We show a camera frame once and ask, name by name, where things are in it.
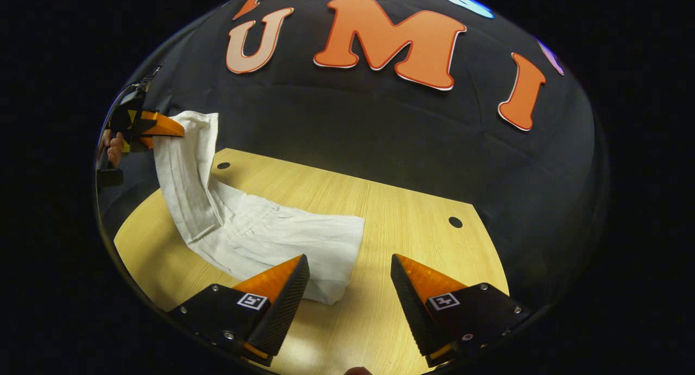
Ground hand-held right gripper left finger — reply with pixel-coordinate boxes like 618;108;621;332
167;254;311;367

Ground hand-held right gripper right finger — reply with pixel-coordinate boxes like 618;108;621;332
390;253;533;368

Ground white jeans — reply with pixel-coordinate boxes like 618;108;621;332
152;111;365;306

